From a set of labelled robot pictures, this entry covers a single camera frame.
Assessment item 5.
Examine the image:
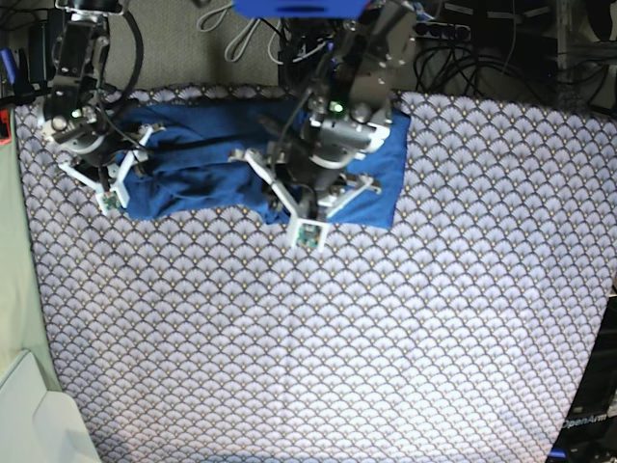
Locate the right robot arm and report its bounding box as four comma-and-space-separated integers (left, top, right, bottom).
40, 1, 165, 215

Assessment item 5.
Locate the black power strip red switch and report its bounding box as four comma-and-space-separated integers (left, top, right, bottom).
415, 22, 471, 41

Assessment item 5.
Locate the blue long-sleeve T-shirt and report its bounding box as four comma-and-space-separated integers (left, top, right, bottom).
120, 99, 411, 229

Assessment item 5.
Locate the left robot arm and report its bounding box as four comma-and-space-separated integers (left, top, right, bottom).
229, 1, 417, 250

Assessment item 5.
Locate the blue handled clamp left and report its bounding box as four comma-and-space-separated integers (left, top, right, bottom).
1, 48, 27, 95

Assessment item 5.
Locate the fan-patterned tablecloth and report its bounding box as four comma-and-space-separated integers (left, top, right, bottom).
15, 93, 616, 462

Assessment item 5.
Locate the black OpenArm box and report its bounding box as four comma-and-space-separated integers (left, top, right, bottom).
547, 293, 616, 462

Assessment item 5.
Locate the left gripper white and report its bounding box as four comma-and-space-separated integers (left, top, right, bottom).
229, 149, 382, 252

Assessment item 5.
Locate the blue box at top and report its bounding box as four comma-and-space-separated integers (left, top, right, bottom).
234, 0, 369, 19

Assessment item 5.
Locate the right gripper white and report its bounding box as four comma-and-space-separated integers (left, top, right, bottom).
59, 123, 166, 216

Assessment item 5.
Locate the white bin at corner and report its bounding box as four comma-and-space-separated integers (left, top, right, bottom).
1, 350, 100, 462

